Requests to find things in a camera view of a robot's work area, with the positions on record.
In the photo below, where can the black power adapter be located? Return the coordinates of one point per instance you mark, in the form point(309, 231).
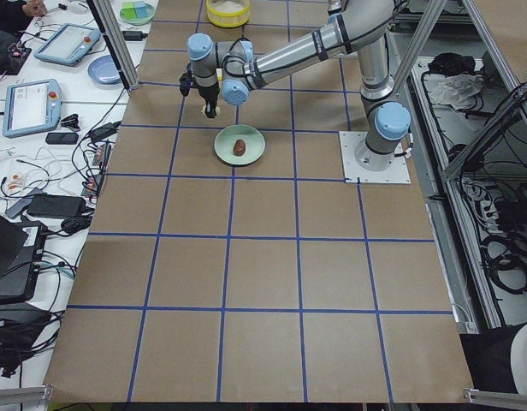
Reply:
point(56, 206)

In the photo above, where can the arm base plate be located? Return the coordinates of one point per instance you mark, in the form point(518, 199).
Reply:
point(361, 165)

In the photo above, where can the black laptop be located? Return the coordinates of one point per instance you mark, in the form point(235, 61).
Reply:
point(21, 248)

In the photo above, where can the black charger brick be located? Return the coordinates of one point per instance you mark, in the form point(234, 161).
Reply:
point(132, 35)

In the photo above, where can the far teach pendant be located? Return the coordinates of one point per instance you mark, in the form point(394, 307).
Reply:
point(68, 45)

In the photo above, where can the blue plate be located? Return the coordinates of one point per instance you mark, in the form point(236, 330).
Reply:
point(103, 71)

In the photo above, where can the yellow bamboo steamer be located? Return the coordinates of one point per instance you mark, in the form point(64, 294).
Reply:
point(228, 13)

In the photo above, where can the aluminium frame post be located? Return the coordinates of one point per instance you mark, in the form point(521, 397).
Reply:
point(107, 24)

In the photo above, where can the teach pendant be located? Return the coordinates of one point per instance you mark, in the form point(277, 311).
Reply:
point(68, 45)
point(31, 108)

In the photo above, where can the green bowl with blocks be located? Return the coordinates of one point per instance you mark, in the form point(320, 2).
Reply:
point(137, 13)

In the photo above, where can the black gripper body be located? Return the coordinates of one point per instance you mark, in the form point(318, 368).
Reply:
point(209, 93)

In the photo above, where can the dark red bun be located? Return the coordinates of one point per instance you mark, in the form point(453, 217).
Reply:
point(239, 148)

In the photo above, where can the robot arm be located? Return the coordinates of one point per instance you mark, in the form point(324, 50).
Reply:
point(230, 70)

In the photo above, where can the light green plate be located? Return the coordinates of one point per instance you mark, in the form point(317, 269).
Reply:
point(224, 143)

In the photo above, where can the near teach pendant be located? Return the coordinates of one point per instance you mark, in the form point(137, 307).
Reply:
point(31, 108)

